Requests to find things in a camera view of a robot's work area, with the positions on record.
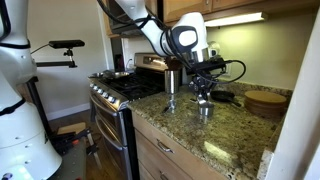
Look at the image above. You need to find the stack of wooden boards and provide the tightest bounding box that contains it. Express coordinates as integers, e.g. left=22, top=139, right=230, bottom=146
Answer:
left=244, top=90, right=288, bottom=118

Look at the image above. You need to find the small wooden board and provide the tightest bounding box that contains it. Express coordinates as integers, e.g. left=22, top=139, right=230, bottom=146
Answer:
left=56, top=121, right=87, bottom=136

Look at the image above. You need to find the empty steel canister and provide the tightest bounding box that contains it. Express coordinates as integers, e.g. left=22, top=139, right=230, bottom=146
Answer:
left=164, top=69, right=181, bottom=95

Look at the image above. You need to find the white wall outlet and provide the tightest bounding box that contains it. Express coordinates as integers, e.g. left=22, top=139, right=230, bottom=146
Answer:
left=221, top=59, right=233, bottom=77

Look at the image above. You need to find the wooden upper cabinet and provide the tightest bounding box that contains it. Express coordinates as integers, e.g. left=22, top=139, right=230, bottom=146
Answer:
left=162, top=0, right=320, bottom=29

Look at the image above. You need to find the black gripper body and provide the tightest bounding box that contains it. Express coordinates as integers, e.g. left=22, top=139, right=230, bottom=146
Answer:
left=189, top=74, right=216, bottom=95

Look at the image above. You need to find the black stereo camera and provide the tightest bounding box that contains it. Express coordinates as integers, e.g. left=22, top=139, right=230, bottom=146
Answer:
left=48, top=39, right=86, bottom=50

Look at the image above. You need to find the black cast iron skillet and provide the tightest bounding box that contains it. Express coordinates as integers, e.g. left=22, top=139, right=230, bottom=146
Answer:
left=210, top=90, right=242, bottom=108

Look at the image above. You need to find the black camera stand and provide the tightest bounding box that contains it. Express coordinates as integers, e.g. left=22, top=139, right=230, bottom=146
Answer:
left=23, top=48, right=78, bottom=138

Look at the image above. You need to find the gray robot base platform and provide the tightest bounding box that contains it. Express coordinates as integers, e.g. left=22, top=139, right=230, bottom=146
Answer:
left=46, top=139, right=88, bottom=180

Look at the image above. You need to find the round mesh strainer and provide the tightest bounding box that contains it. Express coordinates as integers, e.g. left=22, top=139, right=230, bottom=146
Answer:
left=207, top=40, right=222, bottom=51

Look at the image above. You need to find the black clamp tool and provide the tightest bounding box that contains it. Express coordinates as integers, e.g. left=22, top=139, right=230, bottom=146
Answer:
left=49, top=129, right=103, bottom=168

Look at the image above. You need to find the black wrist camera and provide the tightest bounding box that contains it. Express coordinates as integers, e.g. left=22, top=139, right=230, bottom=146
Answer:
left=185, top=58, right=228, bottom=75

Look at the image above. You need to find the stainless gas range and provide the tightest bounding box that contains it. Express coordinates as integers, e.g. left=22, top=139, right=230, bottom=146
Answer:
left=88, top=52, right=184, bottom=180

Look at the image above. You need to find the under-cabinet light bar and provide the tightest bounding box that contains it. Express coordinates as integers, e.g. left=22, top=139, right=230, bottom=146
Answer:
left=203, top=12, right=269, bottom=28

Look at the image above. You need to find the steel frying pan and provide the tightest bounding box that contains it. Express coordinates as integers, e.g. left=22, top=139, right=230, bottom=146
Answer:
left=89, top=69, right=132, bottom=80

